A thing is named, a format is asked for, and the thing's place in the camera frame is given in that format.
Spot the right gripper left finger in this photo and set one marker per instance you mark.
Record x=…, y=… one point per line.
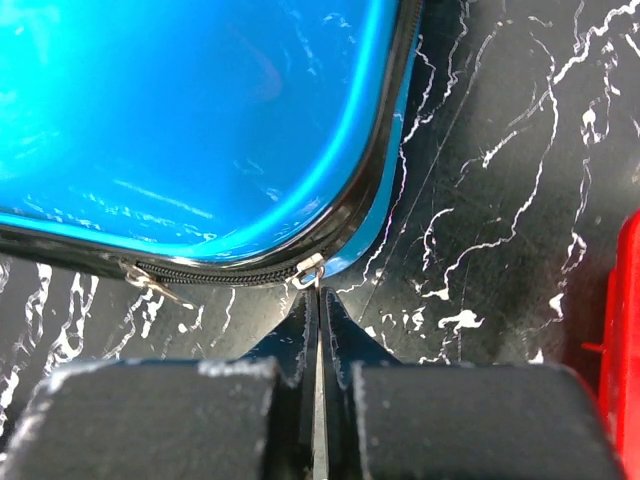
x=244, y=418

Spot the blue hard-shell suitcase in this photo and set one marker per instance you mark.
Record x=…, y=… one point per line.
x=206, y=142

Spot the red plastic tray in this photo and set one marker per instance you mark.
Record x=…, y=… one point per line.
x=618, y=391

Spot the silver zipper pull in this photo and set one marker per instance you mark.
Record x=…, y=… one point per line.
x=139, y=278
x=308, y=272

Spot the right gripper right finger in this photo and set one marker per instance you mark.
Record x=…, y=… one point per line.
x=392, y=420

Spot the black marble pattern mat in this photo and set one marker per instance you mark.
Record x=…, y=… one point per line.
x=519, y=165

